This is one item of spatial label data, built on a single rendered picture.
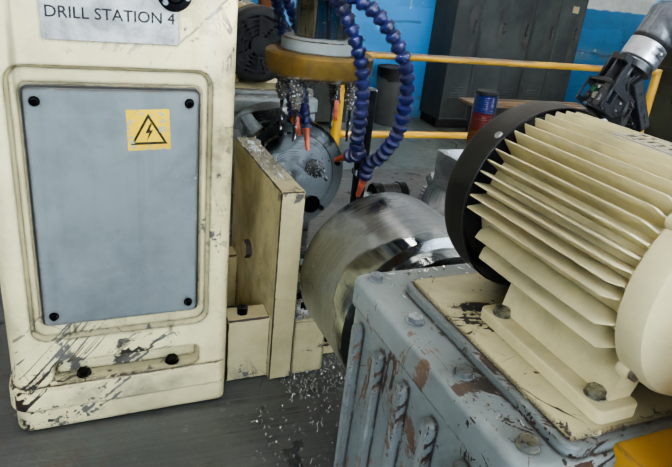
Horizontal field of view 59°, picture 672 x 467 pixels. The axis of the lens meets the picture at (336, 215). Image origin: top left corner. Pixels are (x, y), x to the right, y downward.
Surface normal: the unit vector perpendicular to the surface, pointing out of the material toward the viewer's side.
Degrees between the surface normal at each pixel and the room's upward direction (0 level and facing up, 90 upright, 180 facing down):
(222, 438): 0
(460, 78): 90
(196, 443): 0
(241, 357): 90
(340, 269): 62
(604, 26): 90
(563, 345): 79
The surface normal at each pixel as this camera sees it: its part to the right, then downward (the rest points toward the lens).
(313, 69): -0.04, 0.38
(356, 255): -0.60, -0.59
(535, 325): -0.88, -0.12
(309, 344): 0.37, 0.39
